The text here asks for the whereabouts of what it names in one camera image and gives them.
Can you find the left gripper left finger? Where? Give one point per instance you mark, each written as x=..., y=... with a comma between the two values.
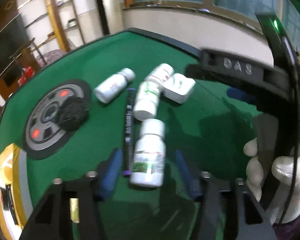
x=96, y=187

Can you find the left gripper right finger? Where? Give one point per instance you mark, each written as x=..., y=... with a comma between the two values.
x=203, y=188

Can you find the black marker purple cap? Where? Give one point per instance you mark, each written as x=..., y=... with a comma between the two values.
x=128, y=138

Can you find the white bottle with landscape label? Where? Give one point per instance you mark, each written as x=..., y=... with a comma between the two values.
x=149, y=155

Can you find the white square adapter box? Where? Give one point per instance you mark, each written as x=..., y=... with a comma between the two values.
x=178, y=88

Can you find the purple sleeved right forearm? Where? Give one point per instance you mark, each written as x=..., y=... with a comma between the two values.
x=289, y=230

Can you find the grey wheel-pattern round mat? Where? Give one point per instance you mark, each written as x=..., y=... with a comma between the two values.
x=42, y=136

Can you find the yellow-rimmed white tray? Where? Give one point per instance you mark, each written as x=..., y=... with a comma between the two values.
x=15, y=200

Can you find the white bottle near wheel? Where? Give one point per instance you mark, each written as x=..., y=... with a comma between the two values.
x=113, y=85

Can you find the white bottle green stripe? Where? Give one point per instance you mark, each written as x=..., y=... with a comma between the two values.
x=146, y=101

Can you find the white bottle with red label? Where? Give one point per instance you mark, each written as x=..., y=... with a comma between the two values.
x=160, y=74

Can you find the red plastic bag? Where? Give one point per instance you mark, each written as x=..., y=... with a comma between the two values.
x=26, y=73

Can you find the black wall television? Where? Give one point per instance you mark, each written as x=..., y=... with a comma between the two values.
x=12, y=37

